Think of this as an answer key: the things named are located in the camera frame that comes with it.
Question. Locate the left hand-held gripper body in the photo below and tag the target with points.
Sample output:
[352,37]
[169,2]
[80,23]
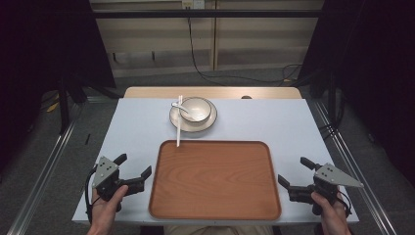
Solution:
[105,171]

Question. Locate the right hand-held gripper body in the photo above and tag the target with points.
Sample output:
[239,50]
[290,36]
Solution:
[332,176]

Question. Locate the white chopstick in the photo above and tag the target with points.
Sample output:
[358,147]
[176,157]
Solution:
[177,130]
[180,129]

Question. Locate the brown wooden tray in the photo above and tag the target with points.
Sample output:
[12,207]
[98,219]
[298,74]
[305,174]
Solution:
[215,182]

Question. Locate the white ceramic spoon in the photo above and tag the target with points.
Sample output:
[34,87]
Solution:
[176,104]

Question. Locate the white plate with dark rim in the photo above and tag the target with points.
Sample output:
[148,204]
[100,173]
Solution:
[208,123]

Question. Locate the white bowl with dark rim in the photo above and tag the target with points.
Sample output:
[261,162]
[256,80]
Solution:
[200,109]

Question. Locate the person's right hand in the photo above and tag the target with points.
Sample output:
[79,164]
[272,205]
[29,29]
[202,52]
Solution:
[332,217]

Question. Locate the person's left hand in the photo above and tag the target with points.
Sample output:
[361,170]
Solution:
[104,212]

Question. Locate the small black stick on floor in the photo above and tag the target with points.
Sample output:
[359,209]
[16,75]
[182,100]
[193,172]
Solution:
[87,139]

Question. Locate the white table cover sheet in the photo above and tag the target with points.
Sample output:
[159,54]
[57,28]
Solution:
[277,124]

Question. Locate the black metal stand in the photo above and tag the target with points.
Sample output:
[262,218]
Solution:
[332,98]
[63,107]

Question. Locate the light wooden table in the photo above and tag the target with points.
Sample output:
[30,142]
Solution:
[156,92]

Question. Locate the person's beige trousers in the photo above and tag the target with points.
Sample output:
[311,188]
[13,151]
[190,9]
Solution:
[218,231]

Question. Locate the yellow strip on floor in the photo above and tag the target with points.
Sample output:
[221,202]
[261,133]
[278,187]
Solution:
[52,106]

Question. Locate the black curtain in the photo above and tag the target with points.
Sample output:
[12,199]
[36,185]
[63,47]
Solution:
[49,49]
[375,65]

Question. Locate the black horizontal bar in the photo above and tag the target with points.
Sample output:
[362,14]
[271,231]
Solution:
[208,13]

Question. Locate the metal floor rail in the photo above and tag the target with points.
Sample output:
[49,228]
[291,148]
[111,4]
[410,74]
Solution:
[359,179]
[49,169]

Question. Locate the white wall socket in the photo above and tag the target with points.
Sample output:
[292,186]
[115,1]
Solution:
[193,4]

